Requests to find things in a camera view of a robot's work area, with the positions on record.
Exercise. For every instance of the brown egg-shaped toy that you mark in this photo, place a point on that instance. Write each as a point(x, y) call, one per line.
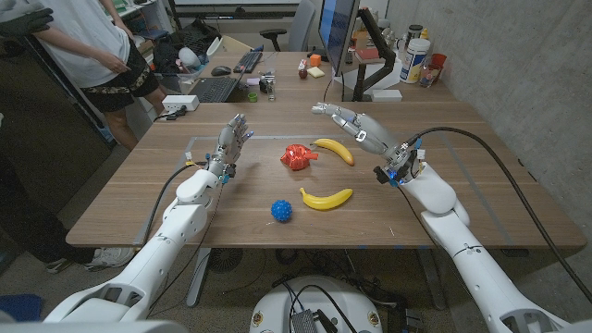
point(303, 73)

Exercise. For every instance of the blue floor mat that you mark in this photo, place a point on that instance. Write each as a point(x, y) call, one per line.
point(20, 307)

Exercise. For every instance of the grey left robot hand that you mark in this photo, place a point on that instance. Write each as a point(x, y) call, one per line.
point(229, 139)

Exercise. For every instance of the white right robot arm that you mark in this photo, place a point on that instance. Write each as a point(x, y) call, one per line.
point(467, 259)

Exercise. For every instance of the black glove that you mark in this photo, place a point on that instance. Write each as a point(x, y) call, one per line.
point(23, 20)

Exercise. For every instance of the black computer mouse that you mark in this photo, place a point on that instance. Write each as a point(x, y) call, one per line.
point(221, 71)

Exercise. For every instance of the person in white shirt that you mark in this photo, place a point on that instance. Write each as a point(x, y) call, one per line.
point(83, 41)

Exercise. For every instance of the yellow sticky note pad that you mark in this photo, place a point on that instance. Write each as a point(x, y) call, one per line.
point(316, 72)

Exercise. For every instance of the white sneaker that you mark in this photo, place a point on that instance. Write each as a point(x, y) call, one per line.
point(108, 258)

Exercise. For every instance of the black laptop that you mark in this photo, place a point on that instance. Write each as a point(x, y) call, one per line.
point(216, 89)

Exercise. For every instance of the orange cube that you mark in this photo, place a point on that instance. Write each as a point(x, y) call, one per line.
point(315, 60)

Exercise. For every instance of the grey office chair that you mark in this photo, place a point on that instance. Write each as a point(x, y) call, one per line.
point(300, 25)

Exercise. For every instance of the strongly curved yellow toy banana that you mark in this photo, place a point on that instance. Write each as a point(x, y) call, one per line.
point(324, 201)

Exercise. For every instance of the blue spiky stress ball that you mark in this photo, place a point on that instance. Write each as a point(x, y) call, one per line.
point(281, 211)

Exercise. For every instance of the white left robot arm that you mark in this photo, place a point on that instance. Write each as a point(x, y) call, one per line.
point(157, 250)

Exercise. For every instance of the red crumpled toy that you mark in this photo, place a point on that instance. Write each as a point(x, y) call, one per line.
point(297, 157)

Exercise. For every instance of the computer monitor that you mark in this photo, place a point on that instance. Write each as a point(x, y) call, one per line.
point(336, 32)

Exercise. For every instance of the small green cup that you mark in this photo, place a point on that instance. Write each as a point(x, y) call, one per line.
point(252, 97)

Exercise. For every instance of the bottle with black lid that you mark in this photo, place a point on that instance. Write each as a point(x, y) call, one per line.
point(414, 33)

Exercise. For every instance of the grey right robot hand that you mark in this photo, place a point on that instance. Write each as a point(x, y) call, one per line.
point(370, 131)

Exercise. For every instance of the black backpack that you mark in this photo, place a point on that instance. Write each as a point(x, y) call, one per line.
point(189, 39)

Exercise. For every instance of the grey table leg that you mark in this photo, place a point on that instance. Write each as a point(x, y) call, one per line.
point(432, 279)
point(198, 277)

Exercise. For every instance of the white canister with blue label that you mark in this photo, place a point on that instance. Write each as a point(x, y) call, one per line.
point(414, 61)

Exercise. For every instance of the clear cup with items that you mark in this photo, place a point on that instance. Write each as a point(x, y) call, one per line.
point(428, 76)

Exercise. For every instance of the dark cabinet panel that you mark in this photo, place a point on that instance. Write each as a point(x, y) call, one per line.
point(46, 129)

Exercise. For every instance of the black keyboard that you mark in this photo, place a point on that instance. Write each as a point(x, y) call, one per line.
point(248, 61)

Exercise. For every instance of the white power strip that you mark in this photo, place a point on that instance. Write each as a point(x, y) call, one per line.
point(179, 102)

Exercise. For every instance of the white robot torso edge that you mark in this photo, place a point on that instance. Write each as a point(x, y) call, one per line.
point(92, 327)

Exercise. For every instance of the brown-tipped yellow toy banana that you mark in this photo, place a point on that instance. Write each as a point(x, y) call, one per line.
point(337, 149)

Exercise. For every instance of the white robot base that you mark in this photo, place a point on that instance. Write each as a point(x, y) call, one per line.
point(273, 307)

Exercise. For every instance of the white flat box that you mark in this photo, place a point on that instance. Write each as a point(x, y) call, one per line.
point(386, 95)

